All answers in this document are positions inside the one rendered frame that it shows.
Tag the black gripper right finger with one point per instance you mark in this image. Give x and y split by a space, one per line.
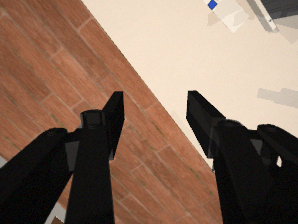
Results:
248 193

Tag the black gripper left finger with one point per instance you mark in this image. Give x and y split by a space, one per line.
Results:
33 180

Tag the white paper pick list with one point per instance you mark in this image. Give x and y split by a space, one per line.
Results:
229 12

